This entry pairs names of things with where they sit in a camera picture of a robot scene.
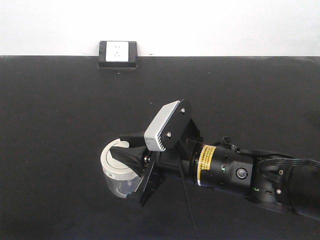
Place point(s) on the glass jar with white lid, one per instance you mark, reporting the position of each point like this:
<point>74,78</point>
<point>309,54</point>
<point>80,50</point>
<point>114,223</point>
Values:
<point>121,180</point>

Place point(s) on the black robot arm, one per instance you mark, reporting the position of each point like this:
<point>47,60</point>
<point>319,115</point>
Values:
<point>271,180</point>

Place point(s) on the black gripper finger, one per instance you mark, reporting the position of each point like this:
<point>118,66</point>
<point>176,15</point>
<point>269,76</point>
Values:
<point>133,156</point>
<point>151,179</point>

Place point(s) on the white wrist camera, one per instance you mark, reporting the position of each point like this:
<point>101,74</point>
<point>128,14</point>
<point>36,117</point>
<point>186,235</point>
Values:
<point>168,126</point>

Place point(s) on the black white power outlet box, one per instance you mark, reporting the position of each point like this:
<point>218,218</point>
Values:
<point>118,54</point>

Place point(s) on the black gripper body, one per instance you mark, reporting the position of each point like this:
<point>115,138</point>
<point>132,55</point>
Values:
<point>181,159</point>

